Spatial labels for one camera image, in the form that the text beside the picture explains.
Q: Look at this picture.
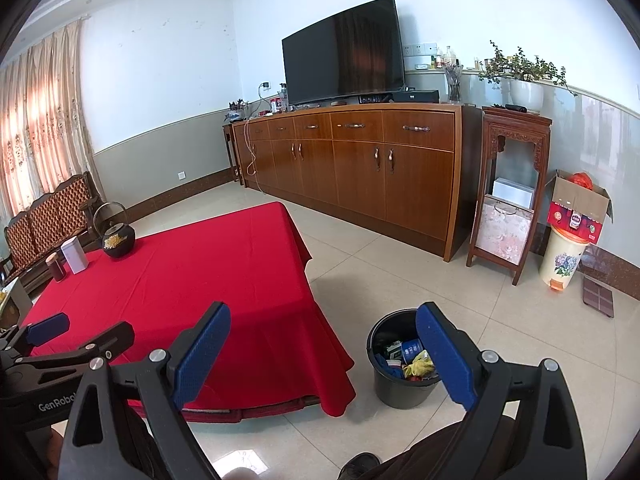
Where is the blue white paper bucket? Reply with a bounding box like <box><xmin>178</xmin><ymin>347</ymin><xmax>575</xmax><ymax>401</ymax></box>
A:
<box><xmin>400</xmin><ymin>339</ymin><xmax>425</xmax><ymax>365</ymax></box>

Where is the blue cloth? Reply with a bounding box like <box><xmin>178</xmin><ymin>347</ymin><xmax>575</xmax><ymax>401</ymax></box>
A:
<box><xmin>375</xmin><ymin>355</ymin><xmax>406</xmax><ymax>378</ymax></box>

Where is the brown bathroom scale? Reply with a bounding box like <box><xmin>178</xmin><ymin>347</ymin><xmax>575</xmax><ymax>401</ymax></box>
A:
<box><xmin>582</xmin><ymin>275</ymin><xmax>615</xmax><ymax>318</ymax></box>

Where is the black plastic bucket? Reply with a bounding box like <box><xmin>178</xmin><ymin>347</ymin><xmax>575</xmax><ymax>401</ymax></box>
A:
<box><xmin>366</xmin><ymin>308</ymin><xmax>443</xmax><ymax>409</ymax></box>

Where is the glass vase with stems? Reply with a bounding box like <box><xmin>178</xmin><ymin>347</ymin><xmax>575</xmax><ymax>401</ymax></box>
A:
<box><xmin>445</xmin><ymin>62</ymin><xmax>465</xmax><ymax>104</ymax></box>

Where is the dark brown jar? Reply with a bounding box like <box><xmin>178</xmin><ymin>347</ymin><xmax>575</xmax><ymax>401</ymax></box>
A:
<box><xmin>45</xmin><ymin>252</ymin><xmax>67</xmax><ymax>282</ymax></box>

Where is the person's leg in dark trousers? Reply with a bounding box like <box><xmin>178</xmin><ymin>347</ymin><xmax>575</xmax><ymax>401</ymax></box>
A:
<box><xmin>372</xmin><ymin>412</ymin><xmax>518</xmax><ymax>480</ymax></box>

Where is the carved wooden bench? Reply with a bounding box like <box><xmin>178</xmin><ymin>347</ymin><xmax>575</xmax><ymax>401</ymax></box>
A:
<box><xmin>0</xmin><ymin>171</ymin><xmax>103</xmax><ymax>291</ymax></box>

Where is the carved wooden stand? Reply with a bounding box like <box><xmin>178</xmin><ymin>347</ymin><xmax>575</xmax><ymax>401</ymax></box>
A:
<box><xmin>466</xmin><ymin>106</ymin><xmax>553</xmax><ymax>286</ymax></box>

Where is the black basket with handle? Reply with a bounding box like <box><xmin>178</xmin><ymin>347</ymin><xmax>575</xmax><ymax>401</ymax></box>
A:
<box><xmin>92</xmin><ymin>201</ymin><xmax>137</xmax><ymax>259</ymax></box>

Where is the cluster of small bottles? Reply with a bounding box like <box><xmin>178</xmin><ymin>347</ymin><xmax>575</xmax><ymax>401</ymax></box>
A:
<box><xmin>430</xmin><ymin>46</ymin><xmax>463</xmax><ymax>68</ymax></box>

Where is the pink floral gift bag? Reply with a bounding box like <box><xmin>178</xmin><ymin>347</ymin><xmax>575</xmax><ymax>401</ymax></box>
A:
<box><xmin>474</xmin><ymin>196</ymin><xmax>535</xmax><ymax>265</ymax></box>

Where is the white flat box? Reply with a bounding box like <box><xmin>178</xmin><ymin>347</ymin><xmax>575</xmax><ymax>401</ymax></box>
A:
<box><xmin>492</xmin><ymin>177</ymin><xmax>537</xmax><ymax>209</ymax></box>

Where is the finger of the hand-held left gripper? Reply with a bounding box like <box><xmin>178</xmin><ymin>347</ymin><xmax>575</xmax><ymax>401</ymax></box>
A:
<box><xmin>0</xmin><ymin>312</ymin><xmax>70</xmax><ymax>356</ymax></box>
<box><xmin>30</xmin><ymin>321</ymin><xmax>136</xmax><ymax>367</ymax></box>

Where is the person's black shoe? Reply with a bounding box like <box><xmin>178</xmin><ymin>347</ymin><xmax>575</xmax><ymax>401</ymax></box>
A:
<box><xmin>337</xmin><ymin>452</ymin><xmax>382</xmax><ymax>480</ymax></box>

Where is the black set-top box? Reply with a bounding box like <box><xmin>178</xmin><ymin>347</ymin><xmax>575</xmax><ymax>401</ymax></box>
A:
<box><xmin>392</xmin><ymin>90</ymin><xmax>440</xmax><ymax>103</ymax></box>

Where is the small dark wooden side table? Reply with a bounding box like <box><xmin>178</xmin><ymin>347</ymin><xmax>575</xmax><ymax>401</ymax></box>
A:
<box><xmin>222</xmin><ymin>122</ymin><xmax>243</xmax><ymax>186</ymax></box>

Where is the yellow cloth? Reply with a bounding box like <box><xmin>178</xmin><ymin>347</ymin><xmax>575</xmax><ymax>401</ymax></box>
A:
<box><xmin>404</xmin><ymin>350</ymin><xmax>437</xmax><ymax>378</ymax></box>

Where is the white tin canister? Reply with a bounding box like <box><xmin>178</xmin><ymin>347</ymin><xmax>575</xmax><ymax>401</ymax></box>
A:
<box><xmin>60</xmin><ymin>236</ymin><xmax>90</xmax><ymax>275</ymax></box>

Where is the white floral pedal bin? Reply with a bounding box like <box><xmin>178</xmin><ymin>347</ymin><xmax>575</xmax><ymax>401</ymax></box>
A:
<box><xmin>539</xmin><ymin>227</ymin><xmax>591</xmax><ymax>292</ymax></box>

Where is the beige floral curtain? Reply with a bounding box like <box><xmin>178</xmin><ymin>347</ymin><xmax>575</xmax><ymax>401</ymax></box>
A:
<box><xmin>0</xmin><ymin>17</ymin><xmax>96</xmax><ymax>216</ymax></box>

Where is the black flat screen television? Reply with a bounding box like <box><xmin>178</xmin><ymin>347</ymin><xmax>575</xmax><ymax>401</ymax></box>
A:
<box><xmin>281</xmin><ymin>0</ymin><xmax>406</xmax><ymax>107</ymax></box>

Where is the white hanging cable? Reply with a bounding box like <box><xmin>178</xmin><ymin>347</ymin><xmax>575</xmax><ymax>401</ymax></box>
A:
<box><xmin>243</xmin><ymin>117</ymin><xmax>258</xmax><ymax>177</ymax></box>

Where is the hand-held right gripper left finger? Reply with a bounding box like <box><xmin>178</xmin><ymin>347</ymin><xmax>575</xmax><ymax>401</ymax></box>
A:
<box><xmin>64</xmin><ymin>301</ymin><xmax>232</xmax><ymax>480</ymax></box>

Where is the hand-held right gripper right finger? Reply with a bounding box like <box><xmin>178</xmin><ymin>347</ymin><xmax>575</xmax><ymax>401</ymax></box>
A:
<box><xmin>415</xmin><ymin>302</ymin><xmax>587</xmax><ymax>480</ymax></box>

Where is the long wooden sideboard cabinet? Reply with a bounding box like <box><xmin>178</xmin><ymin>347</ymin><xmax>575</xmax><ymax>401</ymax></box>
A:
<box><xmin>231</xmin><ymin>102</ymin><xmax>483</xmax><ymax>263</ymax></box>

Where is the open cardboard box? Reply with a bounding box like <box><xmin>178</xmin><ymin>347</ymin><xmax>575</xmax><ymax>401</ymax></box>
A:
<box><xmin>546</xmin><ymin>169</ymin><xmax>613</xmax><ymax>244</ymax></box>

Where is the green plant in white pot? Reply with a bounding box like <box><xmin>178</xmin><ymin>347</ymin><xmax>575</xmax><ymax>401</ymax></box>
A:
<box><xmin>477</xmin><ymin>40</ymin><xmax>576</xmax><ymax>115</ymax></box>

